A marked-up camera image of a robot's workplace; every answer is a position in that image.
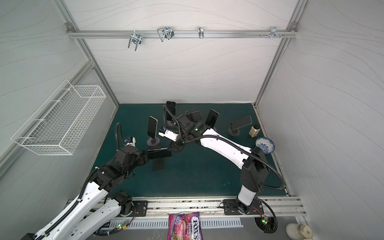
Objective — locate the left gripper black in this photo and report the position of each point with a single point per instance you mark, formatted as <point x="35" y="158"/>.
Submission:
<point x="143" y="157"/>

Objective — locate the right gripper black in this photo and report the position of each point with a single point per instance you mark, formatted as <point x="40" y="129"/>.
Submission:
<point x="179" y="144"/>

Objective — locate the black folding phone stand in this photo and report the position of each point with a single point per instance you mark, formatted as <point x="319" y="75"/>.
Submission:
<point x="158" y="164"/>

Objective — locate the phone silver edge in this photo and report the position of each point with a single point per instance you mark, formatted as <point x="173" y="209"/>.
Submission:
<point x="152" y="127"/>

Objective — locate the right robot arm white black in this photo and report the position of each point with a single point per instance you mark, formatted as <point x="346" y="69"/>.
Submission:
<point x="256" y="173"/>

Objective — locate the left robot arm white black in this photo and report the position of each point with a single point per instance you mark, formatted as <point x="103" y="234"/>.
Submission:
<point x="76" y="222"/>

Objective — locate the left round grey stand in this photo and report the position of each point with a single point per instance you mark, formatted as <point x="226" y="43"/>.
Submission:
<point x="153" y="142"/>

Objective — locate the centre landscape black phone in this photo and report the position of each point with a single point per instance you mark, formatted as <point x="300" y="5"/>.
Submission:
<point x="194" y="116"/>

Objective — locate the back upright black phone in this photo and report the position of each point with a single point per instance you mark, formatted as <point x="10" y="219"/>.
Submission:
<point x="172" y="110"/>

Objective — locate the right tilted black phone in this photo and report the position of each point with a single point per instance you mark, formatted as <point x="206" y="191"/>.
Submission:
<point x="212" y="118"/>

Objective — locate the far right landscape phone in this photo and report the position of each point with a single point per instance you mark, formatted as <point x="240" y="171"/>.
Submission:
<point x="245" y="121"/>

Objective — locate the small beige bottle black cap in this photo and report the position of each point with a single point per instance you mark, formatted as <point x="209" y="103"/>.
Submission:
<point x="255" y="129"/>

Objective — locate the purple Fox's candy bag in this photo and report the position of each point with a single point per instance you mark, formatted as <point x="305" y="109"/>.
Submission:
<point x="185" y="227"/>

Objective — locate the blue white ceramic bowl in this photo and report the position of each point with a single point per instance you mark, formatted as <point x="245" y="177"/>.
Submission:
<point x="266" y="145"/>

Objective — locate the metal hook clamp middle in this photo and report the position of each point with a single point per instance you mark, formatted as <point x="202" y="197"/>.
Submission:
<point x="165" y="32"/>

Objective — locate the metal hook clamp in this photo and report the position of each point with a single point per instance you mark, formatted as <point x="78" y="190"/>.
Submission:
<point x="165" y="32"/>
<point x="273" y="34"/>
<point x="135" y="40"/>

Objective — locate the metal hook clamp left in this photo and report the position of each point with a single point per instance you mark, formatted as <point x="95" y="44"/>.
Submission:
<point x="135" y="40"/>

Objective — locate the black fan at right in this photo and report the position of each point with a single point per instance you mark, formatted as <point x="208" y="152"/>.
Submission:
<point x="267" y="225"/>

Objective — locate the aluminium top crossbar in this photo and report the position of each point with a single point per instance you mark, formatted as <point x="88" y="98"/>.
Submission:
<point x="179" y="34"/>

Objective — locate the white cup at corner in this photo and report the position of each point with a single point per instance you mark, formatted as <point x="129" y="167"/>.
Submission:
<point x="299" y="231"/>

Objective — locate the metal hook clamp right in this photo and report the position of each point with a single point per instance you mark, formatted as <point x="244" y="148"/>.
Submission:
<point x="273" y="34"/>

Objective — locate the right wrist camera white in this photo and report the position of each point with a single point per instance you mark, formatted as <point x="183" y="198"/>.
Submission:
<point x="168" y="134"/>

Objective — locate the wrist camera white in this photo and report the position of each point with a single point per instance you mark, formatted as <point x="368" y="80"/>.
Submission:
<point x="130" y="141"/>
<point x="168" y="134"/>

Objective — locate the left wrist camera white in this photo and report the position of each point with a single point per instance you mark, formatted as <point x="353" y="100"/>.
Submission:
<point x="130" y="141"/>

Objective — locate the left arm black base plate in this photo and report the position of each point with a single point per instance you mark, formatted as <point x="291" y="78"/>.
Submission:
<point x="140" y="208"/>

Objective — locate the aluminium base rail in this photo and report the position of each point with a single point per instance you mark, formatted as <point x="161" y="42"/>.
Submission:
<point x="208" y="207"/>

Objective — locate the white wire basket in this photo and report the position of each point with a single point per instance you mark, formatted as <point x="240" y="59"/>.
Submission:
<point x="58" y="126"/>

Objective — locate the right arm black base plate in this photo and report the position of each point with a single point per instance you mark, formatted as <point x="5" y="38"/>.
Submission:
<point x="232" y="207"/>

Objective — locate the metal ring hook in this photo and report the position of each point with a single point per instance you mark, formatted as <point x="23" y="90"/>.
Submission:
<point x="201" y="32"/>

